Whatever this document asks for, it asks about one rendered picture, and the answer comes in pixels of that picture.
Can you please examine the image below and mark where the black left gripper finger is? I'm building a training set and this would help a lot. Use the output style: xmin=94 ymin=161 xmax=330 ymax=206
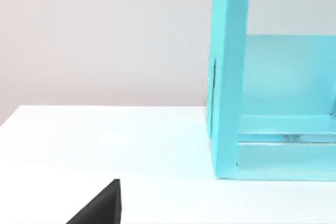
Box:
xmin=65 ymin=178 xmax=123 ymax=224

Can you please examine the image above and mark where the light blue rack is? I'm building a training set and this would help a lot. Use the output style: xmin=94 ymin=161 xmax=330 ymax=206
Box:
xmin=206 ymin=0 xmax=336 ymax=182

